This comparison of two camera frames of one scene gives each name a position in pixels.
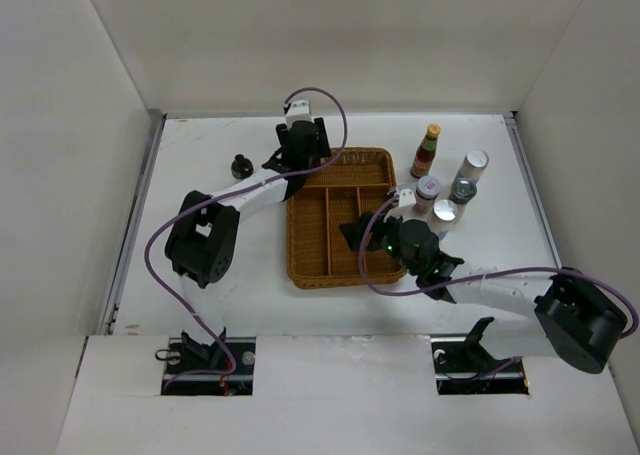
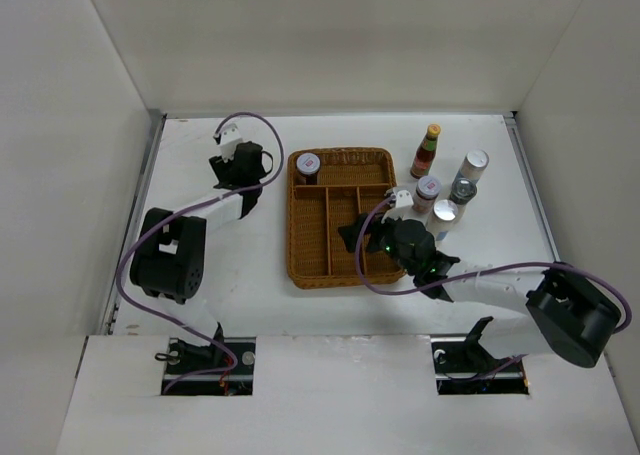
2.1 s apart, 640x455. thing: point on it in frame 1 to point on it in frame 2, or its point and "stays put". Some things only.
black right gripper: (352, 230) stays put
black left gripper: (320, 152) to (223, 168)
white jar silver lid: (442, 216) stays put
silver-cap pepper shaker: (463, 190) stays put
